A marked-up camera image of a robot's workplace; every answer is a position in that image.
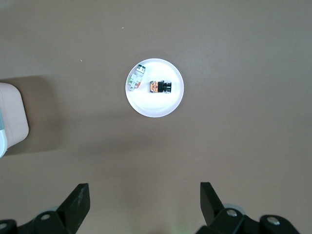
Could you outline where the brown table mat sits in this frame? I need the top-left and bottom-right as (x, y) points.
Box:
(0, 0), (312, 234)

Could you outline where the pink round plate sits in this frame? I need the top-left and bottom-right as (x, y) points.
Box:
(125, 58), (185, 118)

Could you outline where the orange and black switch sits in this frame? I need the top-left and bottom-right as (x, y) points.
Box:
(149, 79), (173, 94)

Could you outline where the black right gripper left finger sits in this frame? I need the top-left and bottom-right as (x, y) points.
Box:
(0, 183), (91, 234)

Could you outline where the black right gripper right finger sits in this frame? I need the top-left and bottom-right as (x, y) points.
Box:
(196, 182), (301, 234)

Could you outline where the green and white switch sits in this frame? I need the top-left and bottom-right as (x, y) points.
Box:
(128, 63), (147, 92)

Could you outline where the white lidded storage box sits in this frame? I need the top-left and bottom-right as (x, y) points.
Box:
(0, 82), (30, 159)

